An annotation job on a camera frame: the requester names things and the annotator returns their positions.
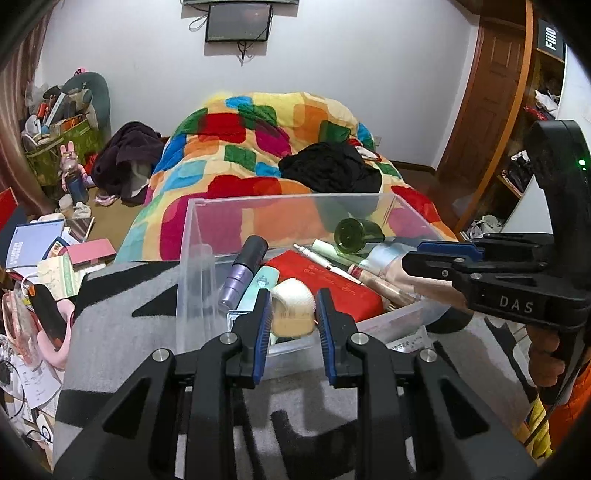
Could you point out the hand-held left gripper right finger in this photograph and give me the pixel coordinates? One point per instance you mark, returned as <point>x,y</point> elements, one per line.
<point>323,341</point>

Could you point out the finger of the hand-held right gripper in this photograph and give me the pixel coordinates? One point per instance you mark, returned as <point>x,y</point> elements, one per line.
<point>429,267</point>
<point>445,247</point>

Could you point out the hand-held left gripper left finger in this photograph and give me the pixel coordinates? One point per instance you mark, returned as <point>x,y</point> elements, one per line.
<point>263,341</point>

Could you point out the pink tube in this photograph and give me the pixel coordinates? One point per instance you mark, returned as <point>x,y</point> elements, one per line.
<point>406,286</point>

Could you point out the white tape roll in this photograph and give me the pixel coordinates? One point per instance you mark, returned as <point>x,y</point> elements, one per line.
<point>291,304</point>

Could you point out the mint tube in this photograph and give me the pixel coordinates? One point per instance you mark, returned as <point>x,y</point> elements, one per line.
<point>258,286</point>

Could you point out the red packet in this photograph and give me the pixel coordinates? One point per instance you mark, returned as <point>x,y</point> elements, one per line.
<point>341,288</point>

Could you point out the purple tube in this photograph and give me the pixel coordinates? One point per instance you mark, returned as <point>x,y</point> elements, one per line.
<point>240,277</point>

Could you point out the clear plastic container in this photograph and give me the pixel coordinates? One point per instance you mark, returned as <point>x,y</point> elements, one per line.
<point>203,295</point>

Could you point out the white pen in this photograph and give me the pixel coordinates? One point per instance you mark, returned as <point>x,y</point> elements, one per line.
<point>323,263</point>

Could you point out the green bottle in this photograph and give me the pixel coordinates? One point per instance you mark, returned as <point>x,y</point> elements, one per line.
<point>355,233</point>

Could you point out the pale green tube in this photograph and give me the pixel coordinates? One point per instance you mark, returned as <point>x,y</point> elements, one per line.
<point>325,248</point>

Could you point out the person's right hand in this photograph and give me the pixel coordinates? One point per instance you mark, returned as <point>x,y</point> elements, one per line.
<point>547,360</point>

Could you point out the white handbag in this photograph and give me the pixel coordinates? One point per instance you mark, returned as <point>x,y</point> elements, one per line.
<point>487,226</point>

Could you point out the wooden shelf unit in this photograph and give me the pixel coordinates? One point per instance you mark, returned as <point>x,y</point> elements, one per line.
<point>531,152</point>

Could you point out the wooden door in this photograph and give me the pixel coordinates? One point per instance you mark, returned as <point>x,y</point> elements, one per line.
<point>494,92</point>

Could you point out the grey black patterned blanket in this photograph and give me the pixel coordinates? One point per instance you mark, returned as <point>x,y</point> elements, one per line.
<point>124,332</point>

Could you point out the black clothing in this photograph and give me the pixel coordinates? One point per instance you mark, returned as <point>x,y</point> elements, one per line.
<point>328,168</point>

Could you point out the black box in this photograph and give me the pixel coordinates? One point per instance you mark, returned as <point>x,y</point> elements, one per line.
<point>551,39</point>

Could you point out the yellow cloth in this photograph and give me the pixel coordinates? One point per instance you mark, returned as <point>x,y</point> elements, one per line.
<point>535,424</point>

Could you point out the colourful patchwork blanket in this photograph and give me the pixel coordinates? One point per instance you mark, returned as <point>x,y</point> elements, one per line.
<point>221,152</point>

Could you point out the pink box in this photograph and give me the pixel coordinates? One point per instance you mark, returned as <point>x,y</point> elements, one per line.
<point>90,251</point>

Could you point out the pink slipper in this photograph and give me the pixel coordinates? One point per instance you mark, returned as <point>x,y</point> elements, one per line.
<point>105,199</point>

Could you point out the green cream booklet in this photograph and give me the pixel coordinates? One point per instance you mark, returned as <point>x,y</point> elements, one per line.
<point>57,277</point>

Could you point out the black pink gadget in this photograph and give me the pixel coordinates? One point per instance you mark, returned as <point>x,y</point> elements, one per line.
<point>48,314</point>

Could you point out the white paper sheet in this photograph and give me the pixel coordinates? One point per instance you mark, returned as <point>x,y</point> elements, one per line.
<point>32,383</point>

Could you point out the dark maroon clothing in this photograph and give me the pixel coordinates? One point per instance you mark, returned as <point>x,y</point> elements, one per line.
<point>129,147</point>

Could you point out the white jar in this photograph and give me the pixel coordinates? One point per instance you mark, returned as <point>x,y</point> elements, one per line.
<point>66,202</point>

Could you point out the blue bottle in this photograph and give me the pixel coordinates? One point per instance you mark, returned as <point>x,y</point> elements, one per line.
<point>77,187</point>

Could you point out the pink transparent case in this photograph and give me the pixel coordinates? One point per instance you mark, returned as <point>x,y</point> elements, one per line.
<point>16,327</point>

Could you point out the blue notebook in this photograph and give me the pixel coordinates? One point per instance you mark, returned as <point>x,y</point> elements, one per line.
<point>32,240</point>

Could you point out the pink bunny toy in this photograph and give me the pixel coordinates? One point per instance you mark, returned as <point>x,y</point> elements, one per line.
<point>69,157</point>

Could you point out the green bag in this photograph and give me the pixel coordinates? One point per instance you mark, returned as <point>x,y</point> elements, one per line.
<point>46,161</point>

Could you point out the red box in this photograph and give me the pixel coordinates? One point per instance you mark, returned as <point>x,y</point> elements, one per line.
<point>7,207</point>

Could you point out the grey neck pillow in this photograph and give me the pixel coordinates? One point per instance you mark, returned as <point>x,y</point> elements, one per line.
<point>99,97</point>

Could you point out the striped curtain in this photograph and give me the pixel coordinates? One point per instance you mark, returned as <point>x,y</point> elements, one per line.
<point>14,115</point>

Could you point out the small wall screen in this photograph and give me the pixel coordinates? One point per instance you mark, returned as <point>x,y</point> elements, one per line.
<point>238,21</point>

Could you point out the black wall monitor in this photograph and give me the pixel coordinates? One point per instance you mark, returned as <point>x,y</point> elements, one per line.
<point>231,2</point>

